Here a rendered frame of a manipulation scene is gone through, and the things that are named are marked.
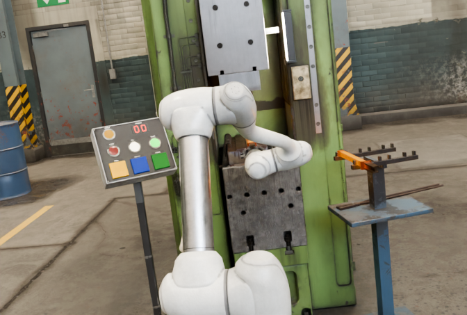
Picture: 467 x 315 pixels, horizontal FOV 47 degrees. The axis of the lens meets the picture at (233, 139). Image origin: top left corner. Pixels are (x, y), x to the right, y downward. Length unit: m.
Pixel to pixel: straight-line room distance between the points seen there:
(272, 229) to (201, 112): 1.13
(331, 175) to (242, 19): 0.95
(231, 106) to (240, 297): 0.60
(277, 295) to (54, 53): 8.06
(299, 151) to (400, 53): 6.66
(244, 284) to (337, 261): 1.51
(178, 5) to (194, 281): 1.56
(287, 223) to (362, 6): 6.31
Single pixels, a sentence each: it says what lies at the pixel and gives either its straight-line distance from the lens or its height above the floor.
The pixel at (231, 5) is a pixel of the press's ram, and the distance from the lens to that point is 2.67.
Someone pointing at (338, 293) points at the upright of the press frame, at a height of 0.09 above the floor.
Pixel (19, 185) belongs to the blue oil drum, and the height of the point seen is 0.14.
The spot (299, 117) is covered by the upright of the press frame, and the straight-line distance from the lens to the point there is 2.85.
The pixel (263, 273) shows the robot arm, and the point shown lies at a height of 0.84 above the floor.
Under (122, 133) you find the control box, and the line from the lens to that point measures 2.61.
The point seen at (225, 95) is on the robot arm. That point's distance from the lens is 1.76.
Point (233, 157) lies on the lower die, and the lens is 2.72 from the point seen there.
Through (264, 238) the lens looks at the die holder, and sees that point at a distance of 2.78.
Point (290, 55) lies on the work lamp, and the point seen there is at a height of 1.42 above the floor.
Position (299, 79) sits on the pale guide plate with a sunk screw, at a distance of 2.82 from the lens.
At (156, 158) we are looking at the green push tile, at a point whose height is 1.02.
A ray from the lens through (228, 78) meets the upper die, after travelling 2.67.
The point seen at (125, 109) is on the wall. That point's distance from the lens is 9.07.
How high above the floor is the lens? 1.51
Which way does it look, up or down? 10 degrees down
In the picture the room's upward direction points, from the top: 7 degrees counter-clockwise
